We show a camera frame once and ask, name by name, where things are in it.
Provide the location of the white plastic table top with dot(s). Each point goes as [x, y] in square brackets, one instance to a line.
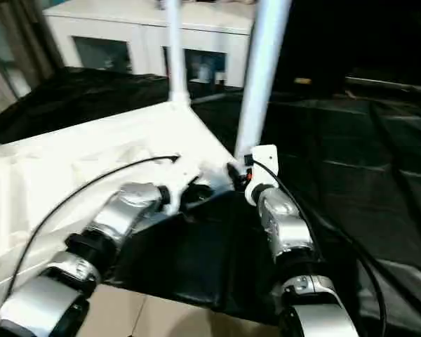
[73, 158]

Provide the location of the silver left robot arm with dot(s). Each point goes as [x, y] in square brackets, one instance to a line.
[119, 210]

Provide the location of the black work mat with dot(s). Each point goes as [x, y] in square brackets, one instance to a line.
[266, 228]

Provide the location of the small white cup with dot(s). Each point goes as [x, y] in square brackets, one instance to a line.
[220, 77]

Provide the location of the small gold label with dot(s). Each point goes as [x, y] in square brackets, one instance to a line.
[302, 80]

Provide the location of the white glass-door cabinet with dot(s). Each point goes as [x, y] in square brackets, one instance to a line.
[126, 24]

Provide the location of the black cabinet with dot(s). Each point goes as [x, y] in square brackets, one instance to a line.
[372, 35]

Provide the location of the grey curtain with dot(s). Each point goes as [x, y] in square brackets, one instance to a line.
[17, 42]

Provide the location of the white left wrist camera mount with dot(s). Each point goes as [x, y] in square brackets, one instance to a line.
[182, 179]

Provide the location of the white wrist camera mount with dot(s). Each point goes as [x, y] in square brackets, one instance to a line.
[182, 179]
[263, 161]

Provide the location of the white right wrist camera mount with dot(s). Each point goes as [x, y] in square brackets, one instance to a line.
[263, 161]

